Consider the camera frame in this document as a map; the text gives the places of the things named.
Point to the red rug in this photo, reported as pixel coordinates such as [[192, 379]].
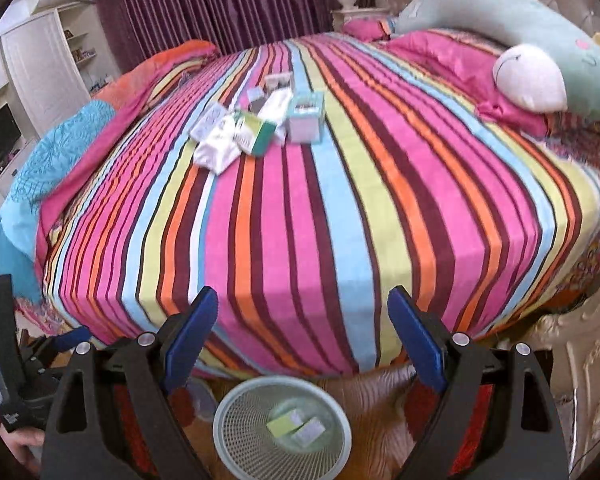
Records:
[[140, 435]]

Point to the small blue grey box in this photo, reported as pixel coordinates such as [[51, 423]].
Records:
[[255, 100]]

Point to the white mesh basket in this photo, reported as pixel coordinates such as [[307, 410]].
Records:
[[240, 425]]

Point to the long white carton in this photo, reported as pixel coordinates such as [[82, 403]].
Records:
[[275, 106]]

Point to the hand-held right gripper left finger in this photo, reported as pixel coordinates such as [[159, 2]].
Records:
[[202, 320]]

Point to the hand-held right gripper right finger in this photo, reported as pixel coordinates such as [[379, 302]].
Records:
[[420, 340]]

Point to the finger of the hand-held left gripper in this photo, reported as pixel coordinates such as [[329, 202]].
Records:
[[72, 339]]

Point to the white nightstand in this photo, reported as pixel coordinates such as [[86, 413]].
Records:
[[360, 17]]

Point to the striped bed sheet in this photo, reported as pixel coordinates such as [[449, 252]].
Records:
[[330, 210]]

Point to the large pink pillow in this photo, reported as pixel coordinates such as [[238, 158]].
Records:
[[445, 60]]

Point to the white small box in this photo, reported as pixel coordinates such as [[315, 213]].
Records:
[[309, 434]]

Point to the small pink pillow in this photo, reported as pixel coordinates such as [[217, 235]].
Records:
[[367, 27]]

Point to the white plastic packet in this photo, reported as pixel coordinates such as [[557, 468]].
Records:
[[216, 152]]

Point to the orange pink quilt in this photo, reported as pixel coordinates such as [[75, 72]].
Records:
[[155, 72]]

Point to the white wall shelf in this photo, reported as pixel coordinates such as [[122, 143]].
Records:
[[82, 45]]

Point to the white flat box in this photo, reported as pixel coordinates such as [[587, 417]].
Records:
[[206, 120]]

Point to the teal white box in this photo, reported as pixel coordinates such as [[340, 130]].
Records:
[[304, 120]]

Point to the purple curtain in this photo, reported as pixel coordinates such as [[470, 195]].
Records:
[[205, 0]]

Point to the yellow green small box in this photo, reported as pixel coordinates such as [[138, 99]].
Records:
[[285, 421]]

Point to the floral bed skirt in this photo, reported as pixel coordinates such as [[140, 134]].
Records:
[[595, 220]]

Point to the blue textured blanket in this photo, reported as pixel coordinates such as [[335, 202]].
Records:
[[45, 170]]

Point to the white wardrobe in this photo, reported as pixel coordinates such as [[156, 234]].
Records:
[[40, 70]]

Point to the green white medicine box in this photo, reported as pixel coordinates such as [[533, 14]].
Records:
[[255, 132]]

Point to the person's left hand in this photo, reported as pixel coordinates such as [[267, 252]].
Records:
[[22, 452]]

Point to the long green plush toy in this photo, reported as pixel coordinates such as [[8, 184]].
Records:
[[480, 10]]

